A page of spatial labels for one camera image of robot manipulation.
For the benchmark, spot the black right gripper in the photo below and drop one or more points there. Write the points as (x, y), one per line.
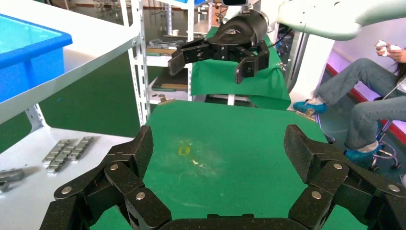
(238, 31)

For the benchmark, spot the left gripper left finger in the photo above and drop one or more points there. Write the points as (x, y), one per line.
(123, 177)

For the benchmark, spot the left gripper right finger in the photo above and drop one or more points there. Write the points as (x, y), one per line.
(333, 177)

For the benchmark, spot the white tissue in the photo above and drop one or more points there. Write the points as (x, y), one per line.
(382, 43)

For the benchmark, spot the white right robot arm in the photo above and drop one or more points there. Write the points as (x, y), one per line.
(317, 19)

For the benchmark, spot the grey metal parts pile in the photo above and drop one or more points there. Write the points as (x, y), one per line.
(165, 43)

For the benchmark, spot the bystander hand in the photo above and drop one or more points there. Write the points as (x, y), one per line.
(396, 55)

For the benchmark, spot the blue shoe cover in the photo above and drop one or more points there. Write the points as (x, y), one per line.
(309, 107)
(361, 155)

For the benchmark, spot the white metal storage rack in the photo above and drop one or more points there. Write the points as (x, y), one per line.
(190, 31)

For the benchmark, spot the stacked wooden boards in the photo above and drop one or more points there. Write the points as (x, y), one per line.
(173, 83)

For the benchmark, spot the white cup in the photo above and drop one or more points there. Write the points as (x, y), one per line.
(175, 32)

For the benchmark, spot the chrome wheeled stool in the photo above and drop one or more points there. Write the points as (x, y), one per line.
(385, 154)

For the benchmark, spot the blue storage bin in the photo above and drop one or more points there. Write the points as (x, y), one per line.
(199, 1)

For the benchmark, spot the white lower shelf board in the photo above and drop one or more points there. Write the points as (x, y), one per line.
(38, 196)

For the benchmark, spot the green table cloth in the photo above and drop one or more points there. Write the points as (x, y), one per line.
(222, 177)

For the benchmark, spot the seated person in jeans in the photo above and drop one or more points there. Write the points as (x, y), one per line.
(364, 79)

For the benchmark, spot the white metal shelf board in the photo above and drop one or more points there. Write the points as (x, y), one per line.
(95, 38)

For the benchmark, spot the blue plastic tray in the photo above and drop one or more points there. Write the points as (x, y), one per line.
(28, 57)

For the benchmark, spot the white perforated shelf post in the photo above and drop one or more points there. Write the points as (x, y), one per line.
(141, 79)
(35, 117)

